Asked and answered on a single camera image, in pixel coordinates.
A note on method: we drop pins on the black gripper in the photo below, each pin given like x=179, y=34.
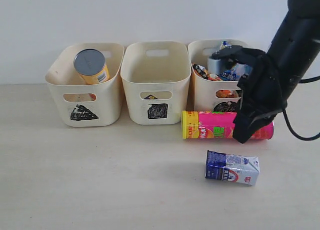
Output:
x=261, y=97

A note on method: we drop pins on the blue white milk carton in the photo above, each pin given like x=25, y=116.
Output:
x=232, y=168

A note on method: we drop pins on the pink chips can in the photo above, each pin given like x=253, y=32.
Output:
x=207, y=124

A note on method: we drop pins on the blue instant noodle packet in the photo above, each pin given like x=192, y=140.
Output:
x=229, y=71

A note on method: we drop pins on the orange instant noodle packet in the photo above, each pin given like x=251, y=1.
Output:
x=223, y=93

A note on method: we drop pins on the purple drink carton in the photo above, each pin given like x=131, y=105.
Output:
x=150, y=97

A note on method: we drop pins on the yellow chips can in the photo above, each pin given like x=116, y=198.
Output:
x=91, y=66

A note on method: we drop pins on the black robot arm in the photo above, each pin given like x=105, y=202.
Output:
x=294, y=47

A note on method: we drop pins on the cream bin circle mark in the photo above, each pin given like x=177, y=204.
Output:
x=204, y=91

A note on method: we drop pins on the cream bin square mark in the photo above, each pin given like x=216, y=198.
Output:
x=162, y=69

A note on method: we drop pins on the cream bin triangle mark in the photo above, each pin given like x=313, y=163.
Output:
x=80, y=104

